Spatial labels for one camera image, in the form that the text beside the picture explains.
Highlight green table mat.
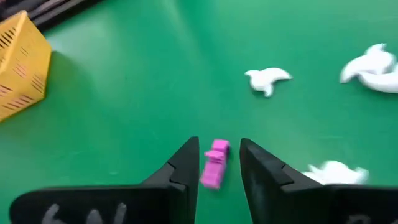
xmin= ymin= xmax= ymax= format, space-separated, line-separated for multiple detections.
xmin=0 ymin=0 xmax=398 ymax=224

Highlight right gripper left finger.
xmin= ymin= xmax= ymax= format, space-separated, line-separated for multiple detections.
xmin=9 ymin=136 xmax=200 ymax=224

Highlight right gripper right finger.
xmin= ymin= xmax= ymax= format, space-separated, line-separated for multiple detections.
xmin=239 ymin=138 xmax=398 ymax=224

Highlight small purple figure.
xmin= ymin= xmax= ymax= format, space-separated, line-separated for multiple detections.
xmin=200 ymin=139 xmax=231 ymax=190

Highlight yellow mesh basket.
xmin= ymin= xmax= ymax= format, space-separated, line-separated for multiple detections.
xmin=0 ymin=9 xmax=53 ymax=123

